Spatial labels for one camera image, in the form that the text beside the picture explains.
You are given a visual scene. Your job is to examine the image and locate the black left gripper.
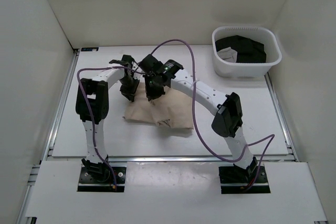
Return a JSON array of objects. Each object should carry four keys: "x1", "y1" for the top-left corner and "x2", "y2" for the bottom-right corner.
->
[{"x1": 120, "y1": 76, "x2": 141, "y2": 101}]

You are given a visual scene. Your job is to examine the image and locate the beige trousers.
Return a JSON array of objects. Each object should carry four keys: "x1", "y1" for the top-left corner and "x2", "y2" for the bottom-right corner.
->
[{"x1": 124, "y1": 82, "x2": 194, "y2": 129}]

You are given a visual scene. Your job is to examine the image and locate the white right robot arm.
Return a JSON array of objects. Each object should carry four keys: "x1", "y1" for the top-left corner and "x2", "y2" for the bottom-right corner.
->
[{"x1": 139, "y1": 55, "x2": 257, "y2": 182}]

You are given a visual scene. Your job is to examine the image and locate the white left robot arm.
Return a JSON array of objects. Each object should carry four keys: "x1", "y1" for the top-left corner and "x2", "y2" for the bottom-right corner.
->
[{"x1": 75, "y1": 55, "x2": 140, "y2": 185}]

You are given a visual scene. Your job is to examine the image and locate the black trousers in basket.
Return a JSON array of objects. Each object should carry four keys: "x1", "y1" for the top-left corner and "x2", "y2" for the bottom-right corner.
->
[{"x1": 215, "y1": 35, "x2": 267, "y2": 63}]

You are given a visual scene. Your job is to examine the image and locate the black label sticker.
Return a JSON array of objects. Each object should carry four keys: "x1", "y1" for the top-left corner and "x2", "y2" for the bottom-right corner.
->
[{"x1": 81, "y1": 47, "x2": 99, "y2": 52}]

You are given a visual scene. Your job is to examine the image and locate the white plastic basket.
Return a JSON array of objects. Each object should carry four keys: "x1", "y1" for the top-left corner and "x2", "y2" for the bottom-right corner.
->
[{"x1": 212, "y1": 25, "x2": 282, "y2": 78}]

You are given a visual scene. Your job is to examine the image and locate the aluminium front rail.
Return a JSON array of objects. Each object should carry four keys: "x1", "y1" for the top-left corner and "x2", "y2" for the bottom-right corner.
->
[{"x1": 109, "y1": 156, "x2": 221, "y2": 163}]

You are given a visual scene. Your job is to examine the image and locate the aluminium rail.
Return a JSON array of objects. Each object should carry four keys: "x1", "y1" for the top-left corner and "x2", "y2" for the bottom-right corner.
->
[
  {"x1": 109, "y1": 156, "x2": 221, "y2": 163},
  {"x1": 265, "y1": 72, "x2": 299, "y2": 162},
  {"x1": 12, "y1": 49, "x2": 78, "y2": 223}
]

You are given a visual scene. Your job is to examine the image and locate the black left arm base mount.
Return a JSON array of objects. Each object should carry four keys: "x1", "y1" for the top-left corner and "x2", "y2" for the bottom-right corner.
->
[{"x1": 77, "y1": 163, "x2": 127, "y2": 193}]

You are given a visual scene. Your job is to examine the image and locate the aluminium left side rail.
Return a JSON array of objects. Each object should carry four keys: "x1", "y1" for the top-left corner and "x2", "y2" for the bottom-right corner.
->
[{"x1": 12, "y1": 49, "x2": 78, "y2": 223}]

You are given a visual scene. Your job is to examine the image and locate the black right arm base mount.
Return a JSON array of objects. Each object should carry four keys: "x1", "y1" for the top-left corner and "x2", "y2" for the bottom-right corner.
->
[{"x1": 218, "y1": 166, "x2": 271, "y2": 194}]

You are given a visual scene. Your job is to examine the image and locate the aluminium right side rail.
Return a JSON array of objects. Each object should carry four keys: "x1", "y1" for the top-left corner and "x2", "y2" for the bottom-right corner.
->
[{"x1": 265, "y1": 72, "x2": 299, "y2": 162}]

